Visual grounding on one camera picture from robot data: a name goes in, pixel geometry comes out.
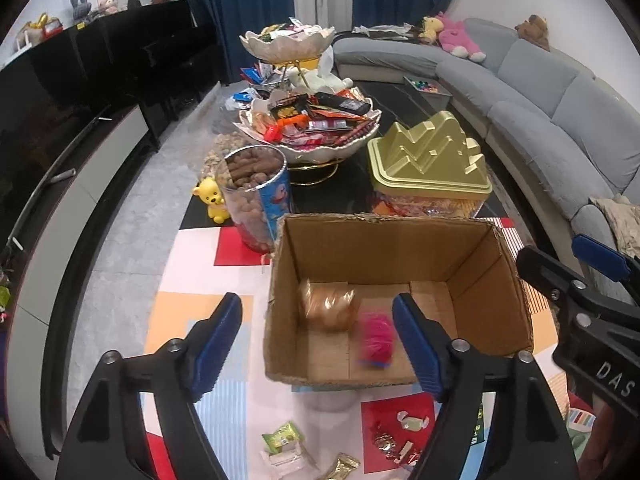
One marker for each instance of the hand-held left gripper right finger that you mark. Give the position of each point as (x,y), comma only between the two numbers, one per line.
(415,340)

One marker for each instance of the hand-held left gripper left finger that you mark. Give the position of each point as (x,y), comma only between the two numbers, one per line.
(220,340)

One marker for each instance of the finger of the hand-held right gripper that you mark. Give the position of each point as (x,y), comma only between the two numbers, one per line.
(600,255)
(542,267)

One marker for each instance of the pink snack packet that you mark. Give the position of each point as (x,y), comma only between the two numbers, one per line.
(375,337)

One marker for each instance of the white green candy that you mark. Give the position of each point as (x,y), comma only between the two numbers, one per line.
(412,420)

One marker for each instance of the brown snack packet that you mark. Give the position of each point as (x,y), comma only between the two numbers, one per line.
(327,310)

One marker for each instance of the dark green snack packet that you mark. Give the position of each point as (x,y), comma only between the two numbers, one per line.
(479,425)

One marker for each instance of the red gold candy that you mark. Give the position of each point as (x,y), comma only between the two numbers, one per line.
(384,442)

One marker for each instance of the red white candy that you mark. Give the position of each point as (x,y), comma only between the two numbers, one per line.
(407,452)

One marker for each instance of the light green snack packet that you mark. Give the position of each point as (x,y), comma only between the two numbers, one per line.
(282,437)

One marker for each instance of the brown cardboard box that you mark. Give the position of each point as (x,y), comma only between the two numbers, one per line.
(350,240)

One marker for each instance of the white snack packet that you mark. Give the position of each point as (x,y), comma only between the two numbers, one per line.
(287,464)

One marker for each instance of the gold snack packet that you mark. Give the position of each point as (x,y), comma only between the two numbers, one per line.
(342,466)

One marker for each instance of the person's right hand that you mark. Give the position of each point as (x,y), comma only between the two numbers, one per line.
(605,435)

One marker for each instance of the beige jacket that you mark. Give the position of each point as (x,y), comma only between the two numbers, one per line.
(620,220)

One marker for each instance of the colourful patchwork tablecloth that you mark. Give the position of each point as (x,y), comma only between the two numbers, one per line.
(235,245)

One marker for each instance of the yellow bear toy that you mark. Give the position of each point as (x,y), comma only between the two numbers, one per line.
(212,200)

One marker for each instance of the blue label snack jar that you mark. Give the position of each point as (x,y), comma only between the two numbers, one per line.
(250,200)

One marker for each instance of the gold lidded snack container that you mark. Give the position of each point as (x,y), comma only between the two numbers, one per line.
(430,160)

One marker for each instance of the grey curved sofa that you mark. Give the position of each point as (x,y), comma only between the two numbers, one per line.
(525,90)

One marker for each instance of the grey television cabinet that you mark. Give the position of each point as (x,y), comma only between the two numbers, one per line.
(65,240)

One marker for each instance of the grey storage bin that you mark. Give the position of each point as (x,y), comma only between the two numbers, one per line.
(425,99)

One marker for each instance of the white tiered bowl stand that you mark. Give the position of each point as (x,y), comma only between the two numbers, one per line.
(310,152)

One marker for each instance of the colourful toy blocks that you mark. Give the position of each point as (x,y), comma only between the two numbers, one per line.
(422,84)

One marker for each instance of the grey remote control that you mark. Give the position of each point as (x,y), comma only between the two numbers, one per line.
(64,175)

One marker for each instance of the brown bear plush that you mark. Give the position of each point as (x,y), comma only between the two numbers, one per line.
(534,27)

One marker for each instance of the scattered blue snack wrappers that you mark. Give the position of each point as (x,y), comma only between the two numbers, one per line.
(242,97)

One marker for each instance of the pile of assorted snack packets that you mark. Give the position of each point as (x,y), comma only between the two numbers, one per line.
(320,115)

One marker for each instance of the pink plush toy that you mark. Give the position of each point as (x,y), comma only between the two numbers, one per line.
(457,35)

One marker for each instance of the yellow plush toy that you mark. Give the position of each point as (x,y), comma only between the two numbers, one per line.
(429,27)

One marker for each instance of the white plush toy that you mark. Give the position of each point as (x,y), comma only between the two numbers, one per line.
(315,80)

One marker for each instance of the pile of clothes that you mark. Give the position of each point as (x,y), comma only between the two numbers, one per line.
(385,34)

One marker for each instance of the white plastic bag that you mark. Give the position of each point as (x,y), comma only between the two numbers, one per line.
(327,60)

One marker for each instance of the small heap of wrapped sweets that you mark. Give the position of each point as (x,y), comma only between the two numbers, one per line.
(287,30)

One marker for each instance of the small doll plush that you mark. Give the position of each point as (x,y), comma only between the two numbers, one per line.
(110,6)

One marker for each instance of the gold and red ornament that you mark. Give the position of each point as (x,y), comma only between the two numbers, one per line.
(40,27)

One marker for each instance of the grey bunny plush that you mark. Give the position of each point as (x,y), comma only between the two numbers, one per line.
(79,7)

